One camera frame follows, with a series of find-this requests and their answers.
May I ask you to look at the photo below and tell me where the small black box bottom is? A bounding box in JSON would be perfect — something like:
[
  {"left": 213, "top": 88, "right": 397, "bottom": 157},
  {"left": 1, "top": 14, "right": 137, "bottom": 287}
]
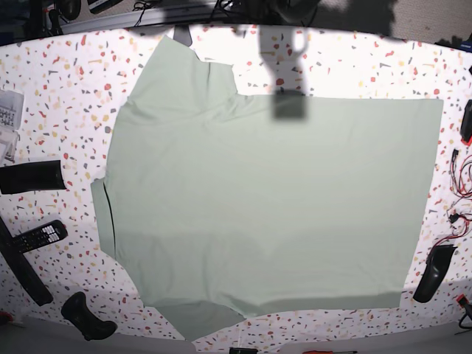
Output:
[{"left": 229, "top": 347, "right": 258, "bottom": 354}]

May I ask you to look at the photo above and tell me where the red black device right edge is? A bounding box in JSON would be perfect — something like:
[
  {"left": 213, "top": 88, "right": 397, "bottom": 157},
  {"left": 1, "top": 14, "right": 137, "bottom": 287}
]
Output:
[{"left": 459, "top": 100, "right": 472, "bottom": 146}]

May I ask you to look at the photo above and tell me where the black game controller grip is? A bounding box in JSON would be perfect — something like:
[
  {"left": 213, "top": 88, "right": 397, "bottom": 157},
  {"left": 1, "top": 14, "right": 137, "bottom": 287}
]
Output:
[{"left": 60, "top": 291, "right": 117, "bottom": 341}]

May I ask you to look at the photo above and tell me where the black TV remote control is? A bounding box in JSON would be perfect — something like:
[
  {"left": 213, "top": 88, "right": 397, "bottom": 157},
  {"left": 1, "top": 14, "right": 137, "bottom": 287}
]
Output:
[{"left": 13, "top": 220, "right": 68, "bottom": 254}]

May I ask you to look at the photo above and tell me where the red handled screwdriver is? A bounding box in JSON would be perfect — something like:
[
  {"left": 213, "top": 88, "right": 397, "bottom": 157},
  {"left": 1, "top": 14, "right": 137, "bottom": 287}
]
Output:
[{"left": 302, "top": 350, "right": 358, "bottom": 354}]

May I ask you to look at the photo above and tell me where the light green T-shirt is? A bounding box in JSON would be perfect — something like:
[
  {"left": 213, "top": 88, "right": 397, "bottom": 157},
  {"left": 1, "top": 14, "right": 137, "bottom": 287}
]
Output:
[{"left": 91, "top": 38, "right": 443, "bottom": 340}]

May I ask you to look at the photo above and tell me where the black cylindrical roll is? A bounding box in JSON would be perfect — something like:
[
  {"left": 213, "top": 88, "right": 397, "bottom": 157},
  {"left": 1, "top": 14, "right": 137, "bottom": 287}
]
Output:
[{"left": 0, "top": 160, "right": 66, "bottom": 195}]

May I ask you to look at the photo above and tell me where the red black wire bundle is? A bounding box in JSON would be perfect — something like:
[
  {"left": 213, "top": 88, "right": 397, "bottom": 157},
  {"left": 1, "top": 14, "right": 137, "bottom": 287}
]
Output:
[{"left": 431, "top": 148, "right": 472, "bottom": 259}]

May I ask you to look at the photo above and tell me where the long black bar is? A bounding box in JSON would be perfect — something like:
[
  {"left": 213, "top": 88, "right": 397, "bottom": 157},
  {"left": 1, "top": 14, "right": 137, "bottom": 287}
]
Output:
[{"left": 1, "top": 220, "right": 53, "bottom": 306}]

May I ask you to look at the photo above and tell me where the clear plastic parts box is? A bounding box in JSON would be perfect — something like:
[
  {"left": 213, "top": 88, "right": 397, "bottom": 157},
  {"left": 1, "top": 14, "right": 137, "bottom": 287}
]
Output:
[{"left": 0, "top": 90, "right": 24, "bottom": 162}]

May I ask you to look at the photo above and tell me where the black curved handle right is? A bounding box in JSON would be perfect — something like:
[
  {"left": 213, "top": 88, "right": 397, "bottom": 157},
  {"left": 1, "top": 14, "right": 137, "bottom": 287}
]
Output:
[{"left": 413, "top": 245, "right": 456, "bottom": 303}]

